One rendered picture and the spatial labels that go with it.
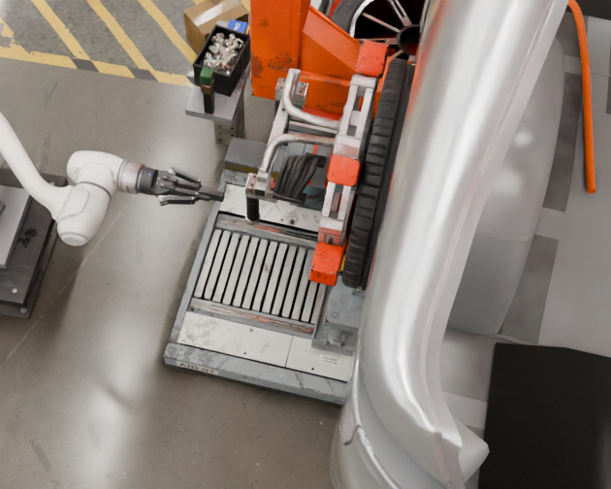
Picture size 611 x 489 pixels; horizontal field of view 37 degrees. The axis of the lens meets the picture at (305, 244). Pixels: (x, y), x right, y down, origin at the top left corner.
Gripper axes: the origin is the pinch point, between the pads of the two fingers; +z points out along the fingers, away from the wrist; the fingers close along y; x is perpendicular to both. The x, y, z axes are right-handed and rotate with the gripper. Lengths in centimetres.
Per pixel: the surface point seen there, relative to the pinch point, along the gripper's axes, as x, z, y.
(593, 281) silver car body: 13, 104, 9
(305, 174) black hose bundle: 20.3, 26.0, -0.2
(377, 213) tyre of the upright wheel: 22, 47, 8
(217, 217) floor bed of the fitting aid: -77, -11, -36
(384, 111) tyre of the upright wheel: 35, 43, -14
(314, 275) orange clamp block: 2.7, 33.8, 19.0
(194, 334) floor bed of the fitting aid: -75, -6, 12
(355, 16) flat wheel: -33, 24, -106
